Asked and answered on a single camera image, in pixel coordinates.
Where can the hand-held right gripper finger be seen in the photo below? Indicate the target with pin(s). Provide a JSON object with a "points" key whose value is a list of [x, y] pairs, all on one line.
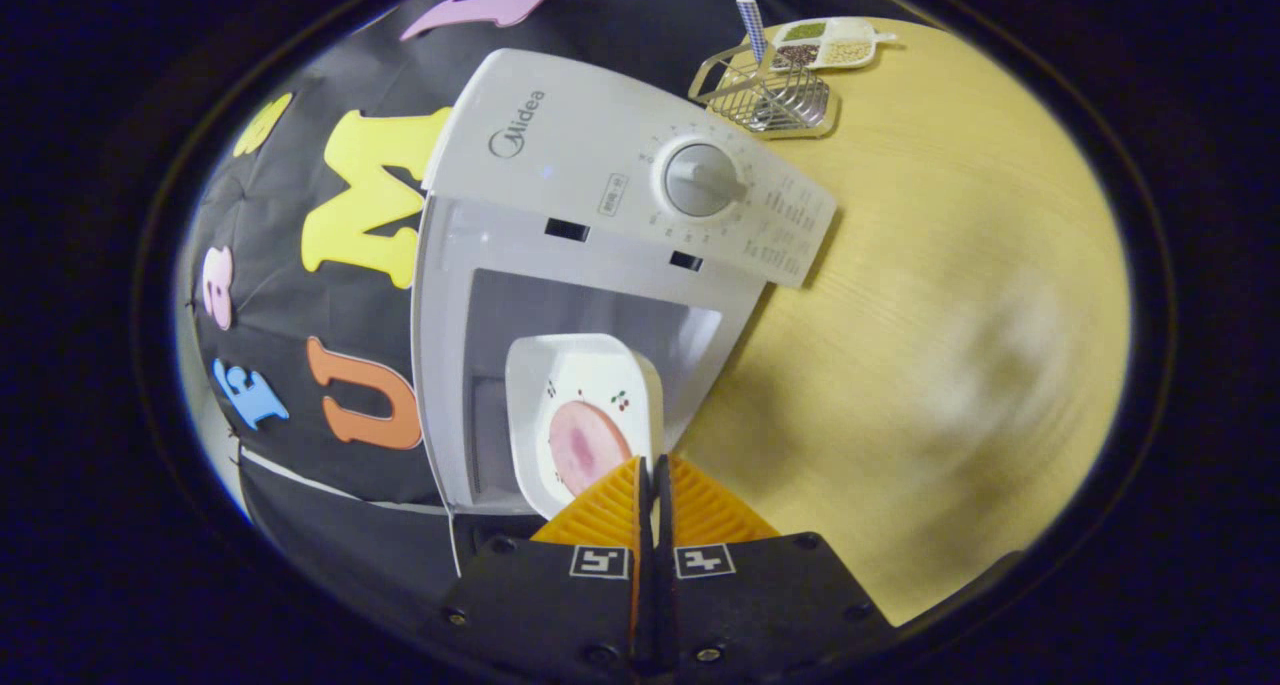
{"points": [[643, 605], [665, 605]]}

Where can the pink ham slice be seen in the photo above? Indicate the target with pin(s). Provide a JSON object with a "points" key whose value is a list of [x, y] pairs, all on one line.
{"points": [[585, 445]]}

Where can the white square plate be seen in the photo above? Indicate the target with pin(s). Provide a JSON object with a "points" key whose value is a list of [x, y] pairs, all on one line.
{"points": [[600, 375]]}

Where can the white microwave oven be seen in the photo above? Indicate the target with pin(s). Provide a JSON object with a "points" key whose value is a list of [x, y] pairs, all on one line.
{"points": [[580, 145]]}

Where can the black backdrop cloth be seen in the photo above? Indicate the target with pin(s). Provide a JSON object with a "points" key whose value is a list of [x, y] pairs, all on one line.
{"points": [[270, 295]]}

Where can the blue white striped straw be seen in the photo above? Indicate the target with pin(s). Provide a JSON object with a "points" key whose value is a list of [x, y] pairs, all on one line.
{"points": [[752, 30]]}

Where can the white compartment snack dish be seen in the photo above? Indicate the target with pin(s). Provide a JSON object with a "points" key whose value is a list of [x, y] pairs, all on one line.
{"points": [[840, 50]]}

